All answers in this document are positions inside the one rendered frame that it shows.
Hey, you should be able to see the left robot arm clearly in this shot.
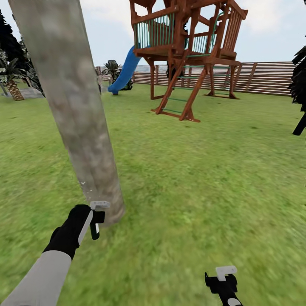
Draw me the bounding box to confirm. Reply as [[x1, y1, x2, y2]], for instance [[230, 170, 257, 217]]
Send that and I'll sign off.
[[0, 201, 110, 306]]

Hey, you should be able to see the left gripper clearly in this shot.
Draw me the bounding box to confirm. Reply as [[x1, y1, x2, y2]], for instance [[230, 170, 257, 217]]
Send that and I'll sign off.
[[90, 211, 105, 224]]

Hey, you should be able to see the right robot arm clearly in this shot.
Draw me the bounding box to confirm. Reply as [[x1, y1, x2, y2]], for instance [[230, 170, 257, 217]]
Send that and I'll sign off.
[[205, 266, 242, 306]]

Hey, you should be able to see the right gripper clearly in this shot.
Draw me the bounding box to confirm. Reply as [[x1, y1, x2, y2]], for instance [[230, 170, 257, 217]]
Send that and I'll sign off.
[[205, 275, 237, 298]]

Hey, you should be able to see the pesticide atomizer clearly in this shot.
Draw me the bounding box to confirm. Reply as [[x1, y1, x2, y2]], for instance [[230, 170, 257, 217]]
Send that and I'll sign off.
[[90, 223, 100, 240]]

